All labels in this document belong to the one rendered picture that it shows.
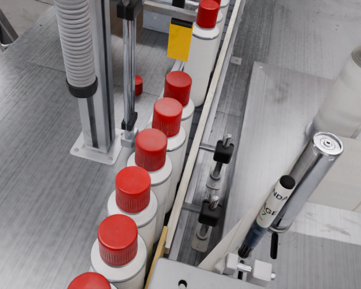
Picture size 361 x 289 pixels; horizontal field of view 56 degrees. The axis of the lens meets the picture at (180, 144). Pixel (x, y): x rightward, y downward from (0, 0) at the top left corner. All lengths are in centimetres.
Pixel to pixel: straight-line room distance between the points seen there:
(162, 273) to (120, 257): 9
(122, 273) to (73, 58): 21
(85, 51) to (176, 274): 24
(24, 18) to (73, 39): 238
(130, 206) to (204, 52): 35
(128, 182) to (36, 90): 52
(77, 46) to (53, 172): 33
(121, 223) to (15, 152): 43
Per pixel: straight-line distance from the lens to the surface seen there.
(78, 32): 36
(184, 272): 22
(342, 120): 65
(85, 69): 38
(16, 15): 278
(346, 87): 62
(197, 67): 62
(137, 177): 32
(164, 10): 45
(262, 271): 38
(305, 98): 80
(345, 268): 59
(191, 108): 45
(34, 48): 93
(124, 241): 29
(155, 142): 35
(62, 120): 73
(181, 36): 47
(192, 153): 56
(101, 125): 61
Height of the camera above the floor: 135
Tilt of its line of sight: 49 degrees down
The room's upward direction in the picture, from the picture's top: 10 degrees clockwise
